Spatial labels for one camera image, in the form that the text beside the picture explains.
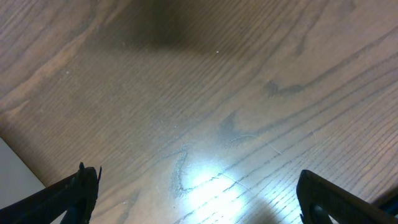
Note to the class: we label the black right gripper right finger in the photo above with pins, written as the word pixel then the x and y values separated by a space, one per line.
pixel 321 201

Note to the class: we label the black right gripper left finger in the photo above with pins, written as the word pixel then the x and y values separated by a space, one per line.
pixel 74 198

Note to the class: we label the white box with red interior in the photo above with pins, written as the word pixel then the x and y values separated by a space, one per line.
pixel 17 180

